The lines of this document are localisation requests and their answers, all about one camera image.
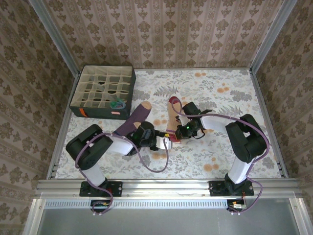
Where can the tan sock with maroon toe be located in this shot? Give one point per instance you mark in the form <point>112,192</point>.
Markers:
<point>172,122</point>

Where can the purple sock with tan toe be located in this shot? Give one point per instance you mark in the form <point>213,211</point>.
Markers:
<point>139,113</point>

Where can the teal sock with green toe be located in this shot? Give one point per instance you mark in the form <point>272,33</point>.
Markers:
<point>117,104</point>

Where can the dark fabric sock organizer box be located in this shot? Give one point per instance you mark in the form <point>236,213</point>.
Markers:
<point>97,113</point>

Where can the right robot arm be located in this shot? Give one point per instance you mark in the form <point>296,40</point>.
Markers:
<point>244,139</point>

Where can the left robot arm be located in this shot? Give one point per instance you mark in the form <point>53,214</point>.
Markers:
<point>88,147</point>

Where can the floral tablecloth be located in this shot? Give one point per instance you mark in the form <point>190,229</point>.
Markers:
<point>127,169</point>

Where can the grey metal panel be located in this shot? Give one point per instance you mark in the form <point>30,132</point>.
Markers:
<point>166,222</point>

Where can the aluminium frame cross rail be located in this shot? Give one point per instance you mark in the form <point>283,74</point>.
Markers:
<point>166,187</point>

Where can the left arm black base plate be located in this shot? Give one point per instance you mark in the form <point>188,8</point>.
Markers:
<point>117,189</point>

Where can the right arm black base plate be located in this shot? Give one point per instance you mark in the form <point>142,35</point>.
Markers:
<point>216,189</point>

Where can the aluminium frame post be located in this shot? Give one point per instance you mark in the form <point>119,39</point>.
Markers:
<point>271,36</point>
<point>55,36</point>

